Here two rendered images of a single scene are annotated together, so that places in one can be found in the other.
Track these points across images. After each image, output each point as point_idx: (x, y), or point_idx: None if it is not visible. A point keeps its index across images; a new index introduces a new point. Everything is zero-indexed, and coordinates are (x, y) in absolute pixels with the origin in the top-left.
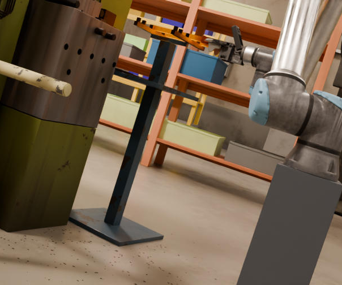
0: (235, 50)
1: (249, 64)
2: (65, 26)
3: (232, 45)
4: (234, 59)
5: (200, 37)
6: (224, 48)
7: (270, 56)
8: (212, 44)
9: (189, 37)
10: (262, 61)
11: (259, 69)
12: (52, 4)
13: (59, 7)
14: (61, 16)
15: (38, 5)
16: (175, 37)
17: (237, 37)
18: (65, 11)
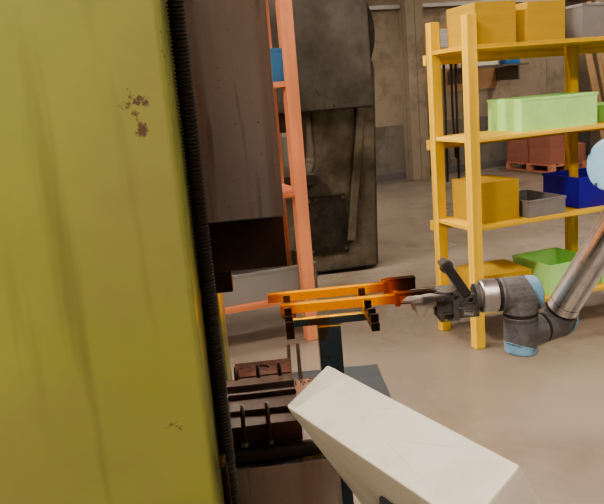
0: (462, 297)
1: (495, 311)
2: (333, 497)
3: (457, 294)
4: (466, 312)
5: (390, 298)
6: (443, 303)
7: (530, 292)
8: (422, 305)
9: (371, 305)
10: (520, 303)
11: (520, 316)
12: (279, 470)
13: (301, 469)
14: (313, 482)
15: (241, 482)
16: (311, 297)
17: (459, 278)
18: (318, 470)
